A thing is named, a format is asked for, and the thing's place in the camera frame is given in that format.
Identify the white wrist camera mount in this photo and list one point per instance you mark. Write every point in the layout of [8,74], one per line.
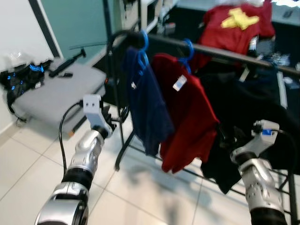
[93,110]
[265,129]

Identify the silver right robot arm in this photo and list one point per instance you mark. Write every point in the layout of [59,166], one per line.
[258,187]

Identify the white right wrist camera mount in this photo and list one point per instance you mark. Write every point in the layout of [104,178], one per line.
[265,129]

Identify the grey cushioned ottoman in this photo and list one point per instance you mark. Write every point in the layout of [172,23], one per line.
[56,93]

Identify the navy blue shirt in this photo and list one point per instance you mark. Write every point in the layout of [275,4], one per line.
[147,108]

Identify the black handheld stick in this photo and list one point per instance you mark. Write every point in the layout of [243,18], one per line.
[68,65]

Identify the black gadget with blue lights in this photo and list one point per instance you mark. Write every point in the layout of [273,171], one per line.
[18,82]

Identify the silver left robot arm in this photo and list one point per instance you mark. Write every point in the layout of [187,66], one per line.
[84,154]

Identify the black metal clothes rack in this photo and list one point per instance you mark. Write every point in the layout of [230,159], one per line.
[225,52]

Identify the red shirt with yellow print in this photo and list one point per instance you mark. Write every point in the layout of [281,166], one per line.
[225,35]

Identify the blue plastic hanger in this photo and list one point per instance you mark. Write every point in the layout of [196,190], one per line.
[192,49]
[146,42]

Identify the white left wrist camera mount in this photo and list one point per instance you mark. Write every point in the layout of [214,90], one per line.
[93,110]

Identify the plain black shirt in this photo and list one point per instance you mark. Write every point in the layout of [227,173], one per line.
[243,103]

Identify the plain red shirt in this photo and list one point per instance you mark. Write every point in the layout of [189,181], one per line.
[187,122]

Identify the clear plastic bag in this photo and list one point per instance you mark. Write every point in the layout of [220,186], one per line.
[16,58]

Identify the white low cabinet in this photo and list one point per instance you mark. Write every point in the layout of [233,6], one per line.
[150,14]

